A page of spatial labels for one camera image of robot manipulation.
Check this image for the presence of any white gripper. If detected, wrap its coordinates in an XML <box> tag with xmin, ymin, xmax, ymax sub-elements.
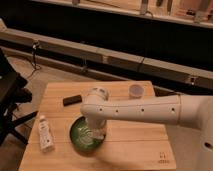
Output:
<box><xmin>86</xmin><ymin>118</ymin><xmax>107</xmax><ymax>139</ymax></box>

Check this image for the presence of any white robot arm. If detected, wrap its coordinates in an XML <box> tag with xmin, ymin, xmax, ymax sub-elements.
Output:
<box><xmin>80</xmin><ymin>87</ymin><xmax>213</xmax><ymax>171</ymax></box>

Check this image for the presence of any green ceramic bowl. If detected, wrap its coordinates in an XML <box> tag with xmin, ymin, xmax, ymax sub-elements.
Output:
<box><xmin>69</xmin><ymin>116</ymin><xmax>106</xmax><ymax>153</ymax></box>

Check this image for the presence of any black rectangular block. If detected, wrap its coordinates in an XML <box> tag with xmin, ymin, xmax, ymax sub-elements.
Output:
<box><xmin>63</xmin><ymin>95</ymin><xmax>82</xmax><ymax>106</ymax></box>

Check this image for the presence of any white tube bottle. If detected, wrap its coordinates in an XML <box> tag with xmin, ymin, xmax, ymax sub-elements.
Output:
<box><xmin>38</xmin><ymin>115</ymin><xmax>54</xmax><ymax>152</ymax></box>

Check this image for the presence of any black cable on floor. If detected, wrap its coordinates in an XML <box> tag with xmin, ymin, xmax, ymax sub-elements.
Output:
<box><xmin>27</xmin><ymin>40</ymin><xmax>42</xmax><ymax>80</ymax></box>

